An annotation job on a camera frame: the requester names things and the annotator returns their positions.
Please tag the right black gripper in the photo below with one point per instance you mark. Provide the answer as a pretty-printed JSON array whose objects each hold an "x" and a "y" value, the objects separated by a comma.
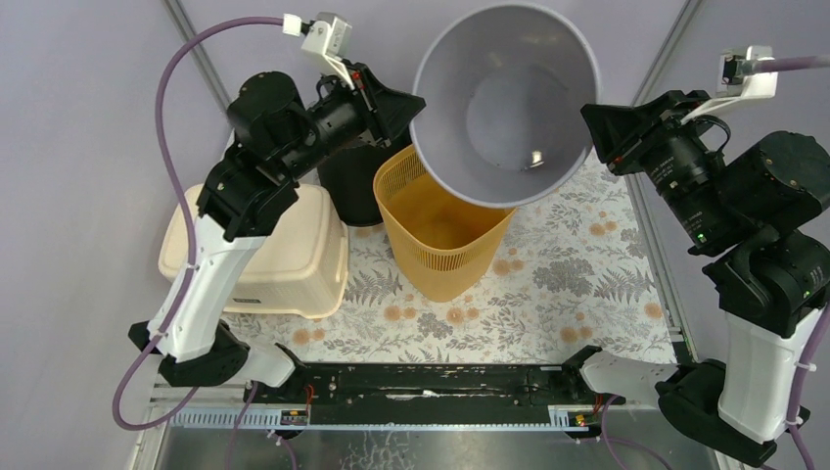
[{"x": 621, "y": 130}]

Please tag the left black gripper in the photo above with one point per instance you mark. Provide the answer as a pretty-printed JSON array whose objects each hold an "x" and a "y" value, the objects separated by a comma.
[{"x": 370, "y": 105}]

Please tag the black round bucket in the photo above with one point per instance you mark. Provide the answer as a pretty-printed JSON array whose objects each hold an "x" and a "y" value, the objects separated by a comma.
[{"x": 348, "y": 177}]

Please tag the grey plastic bin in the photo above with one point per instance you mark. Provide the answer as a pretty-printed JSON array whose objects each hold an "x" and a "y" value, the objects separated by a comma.
[{"x": 503, "y": 88}]

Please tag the yellow wastebasket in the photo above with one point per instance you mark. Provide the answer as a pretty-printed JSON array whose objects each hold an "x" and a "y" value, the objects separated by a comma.
[{"x": 441, "y": 244}]

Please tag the cream plastic basket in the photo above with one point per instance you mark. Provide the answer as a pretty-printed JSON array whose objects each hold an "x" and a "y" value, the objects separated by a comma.
[{"x": 302, "y": 267}]

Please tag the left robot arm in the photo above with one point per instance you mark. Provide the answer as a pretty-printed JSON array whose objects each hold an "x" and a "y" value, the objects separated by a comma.
[{"x": 238, "y": 209}]

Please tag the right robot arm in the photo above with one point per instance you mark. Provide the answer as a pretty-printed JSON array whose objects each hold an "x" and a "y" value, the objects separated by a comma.
[{"x": 772, "y": 280}]

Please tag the floral tablecloth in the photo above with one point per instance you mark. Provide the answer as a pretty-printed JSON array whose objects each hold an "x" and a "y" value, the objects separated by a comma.
[{"x": 572, "y": 270}]

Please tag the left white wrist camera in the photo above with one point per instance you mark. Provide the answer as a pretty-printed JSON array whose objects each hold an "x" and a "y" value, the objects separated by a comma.
[{"x": 326, "y": 38}]

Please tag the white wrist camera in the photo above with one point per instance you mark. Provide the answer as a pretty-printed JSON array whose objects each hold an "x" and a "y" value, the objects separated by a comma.
[
  {"x": 326, "y": 38},
  {"x": 738, "y": 85}
]

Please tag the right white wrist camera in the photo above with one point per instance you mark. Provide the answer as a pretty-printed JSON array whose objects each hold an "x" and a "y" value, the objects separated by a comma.
[{"x": 738, "y": 85}]

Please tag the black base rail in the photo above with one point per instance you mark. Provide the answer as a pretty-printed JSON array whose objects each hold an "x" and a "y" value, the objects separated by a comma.
[{"x": 428, "y": 394}]

